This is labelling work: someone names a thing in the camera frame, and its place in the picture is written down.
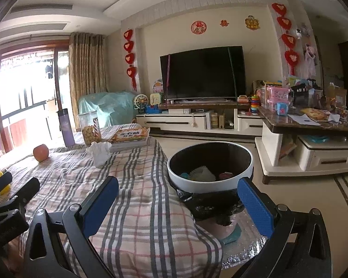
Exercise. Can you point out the beige curtain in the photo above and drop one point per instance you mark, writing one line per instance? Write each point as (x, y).
(87, 72)

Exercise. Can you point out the white paper sheet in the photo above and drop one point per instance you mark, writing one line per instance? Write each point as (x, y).
(303, 120)

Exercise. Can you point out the brown paper bag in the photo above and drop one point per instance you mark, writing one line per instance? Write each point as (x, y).
(336, 97)

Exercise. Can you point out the white television cabinet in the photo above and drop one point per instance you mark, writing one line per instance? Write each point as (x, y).
(174, 121)

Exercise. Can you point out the blue round lid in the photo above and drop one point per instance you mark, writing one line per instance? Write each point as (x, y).
(185, 176)

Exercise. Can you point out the orange toy cash register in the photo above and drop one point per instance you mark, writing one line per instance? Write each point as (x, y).
(243, 99)

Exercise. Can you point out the purple water bottle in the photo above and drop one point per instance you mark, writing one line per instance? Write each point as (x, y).
(66, 127)

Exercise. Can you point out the pink plastic box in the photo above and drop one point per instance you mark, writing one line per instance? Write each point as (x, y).
(277, 97)

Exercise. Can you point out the round red wall sticker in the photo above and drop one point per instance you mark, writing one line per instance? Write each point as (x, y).
(197, 27)

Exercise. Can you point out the black box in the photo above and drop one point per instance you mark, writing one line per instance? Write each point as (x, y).
(299, 94)

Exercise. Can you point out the black bin with white rim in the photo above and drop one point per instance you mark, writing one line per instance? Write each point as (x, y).
(210, 186)

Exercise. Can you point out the toy ferris wheel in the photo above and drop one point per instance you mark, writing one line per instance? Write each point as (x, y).
(140, 102)

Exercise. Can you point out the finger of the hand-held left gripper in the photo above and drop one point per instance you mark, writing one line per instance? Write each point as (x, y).
(29, 188)
(1, 181)

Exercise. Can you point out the toy telephone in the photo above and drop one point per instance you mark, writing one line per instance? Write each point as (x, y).
(155, 99)

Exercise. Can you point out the clear cookie jar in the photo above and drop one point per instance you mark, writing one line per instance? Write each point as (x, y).
(89, 130)

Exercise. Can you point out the pink toy house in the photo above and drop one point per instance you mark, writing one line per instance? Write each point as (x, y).
(158, 86)

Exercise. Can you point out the white table with marble top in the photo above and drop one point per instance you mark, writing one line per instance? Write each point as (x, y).
(271, 147)

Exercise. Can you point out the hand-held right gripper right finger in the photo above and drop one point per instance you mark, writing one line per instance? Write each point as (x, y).
(255, 208)

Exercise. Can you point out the black television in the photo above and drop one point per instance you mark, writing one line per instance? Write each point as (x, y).
(203, 73)

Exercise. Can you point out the teal covered furniture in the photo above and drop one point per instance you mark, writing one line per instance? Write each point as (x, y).
(107, 107)

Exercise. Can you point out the white security camera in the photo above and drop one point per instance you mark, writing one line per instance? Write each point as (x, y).
(299, 34)

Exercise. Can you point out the yellow cartoon wall sticker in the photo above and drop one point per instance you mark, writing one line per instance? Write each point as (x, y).
(251, 22)

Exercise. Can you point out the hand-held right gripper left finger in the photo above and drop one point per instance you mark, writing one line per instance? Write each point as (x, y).
(104, 197)

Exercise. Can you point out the small red wall sticker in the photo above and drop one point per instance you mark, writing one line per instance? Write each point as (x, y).
(223, 23)

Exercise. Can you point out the blue and pink toy cup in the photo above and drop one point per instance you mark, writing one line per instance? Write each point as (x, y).
(282, 108)

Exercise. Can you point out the crumpled white tissue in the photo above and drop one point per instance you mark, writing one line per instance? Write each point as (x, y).
(100, 150)

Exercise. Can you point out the yellow patterned tray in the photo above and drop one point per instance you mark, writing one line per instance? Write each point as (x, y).
(313, 114)

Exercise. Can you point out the white foam fruit net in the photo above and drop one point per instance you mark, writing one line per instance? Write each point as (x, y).
(201, 175)

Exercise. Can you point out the pink hanging dress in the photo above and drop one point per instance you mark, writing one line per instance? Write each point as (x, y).
(310, 60)

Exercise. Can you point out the plaid tablecloth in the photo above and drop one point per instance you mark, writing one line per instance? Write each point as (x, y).
(148, 208)

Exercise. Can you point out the sliding glass door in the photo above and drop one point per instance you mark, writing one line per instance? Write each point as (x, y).
(56, 78)

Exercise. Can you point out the flat orange snack box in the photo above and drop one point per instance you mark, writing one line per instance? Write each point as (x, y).
(130, 134)

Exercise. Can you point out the red apple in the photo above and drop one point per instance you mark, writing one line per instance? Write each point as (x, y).
(41, 153)

